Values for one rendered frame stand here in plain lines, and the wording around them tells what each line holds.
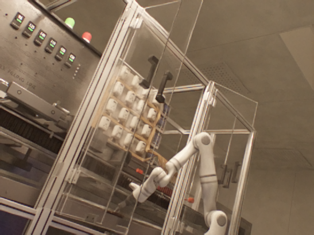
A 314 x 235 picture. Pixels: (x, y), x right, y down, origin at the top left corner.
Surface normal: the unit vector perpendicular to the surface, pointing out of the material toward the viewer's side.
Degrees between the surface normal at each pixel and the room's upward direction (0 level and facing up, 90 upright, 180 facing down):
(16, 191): 90
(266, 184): 90
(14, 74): 90
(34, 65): 90
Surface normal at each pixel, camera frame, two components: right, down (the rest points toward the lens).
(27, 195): 0.74, -0.04
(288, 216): -0.61, -0.48
